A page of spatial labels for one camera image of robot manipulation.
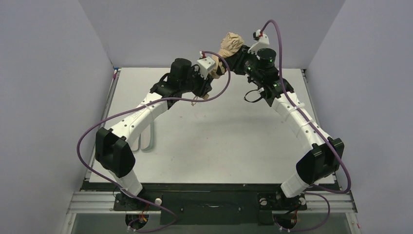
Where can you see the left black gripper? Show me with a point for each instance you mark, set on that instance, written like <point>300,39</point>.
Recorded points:
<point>209,79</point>

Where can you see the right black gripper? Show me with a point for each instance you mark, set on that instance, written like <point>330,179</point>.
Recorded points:
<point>236,59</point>

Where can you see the beige patterned umbrella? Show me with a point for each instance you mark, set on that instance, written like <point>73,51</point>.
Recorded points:
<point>230,44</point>

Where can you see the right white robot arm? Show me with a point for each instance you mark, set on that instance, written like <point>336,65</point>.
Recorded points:
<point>322,153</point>

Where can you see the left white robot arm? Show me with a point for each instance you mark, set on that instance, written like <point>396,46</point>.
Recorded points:
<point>113,145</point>

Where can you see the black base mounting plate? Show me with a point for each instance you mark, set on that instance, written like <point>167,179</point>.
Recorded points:
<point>207,204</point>

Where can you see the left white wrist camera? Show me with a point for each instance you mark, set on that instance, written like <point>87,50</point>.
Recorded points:
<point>206,65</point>

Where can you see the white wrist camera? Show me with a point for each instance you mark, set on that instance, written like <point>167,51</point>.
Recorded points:
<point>262,41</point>
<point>206,65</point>

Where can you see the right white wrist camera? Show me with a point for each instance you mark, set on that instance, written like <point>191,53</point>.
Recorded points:
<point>262,41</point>

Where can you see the aluminium rail frame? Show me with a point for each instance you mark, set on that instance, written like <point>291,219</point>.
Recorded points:
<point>103,203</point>

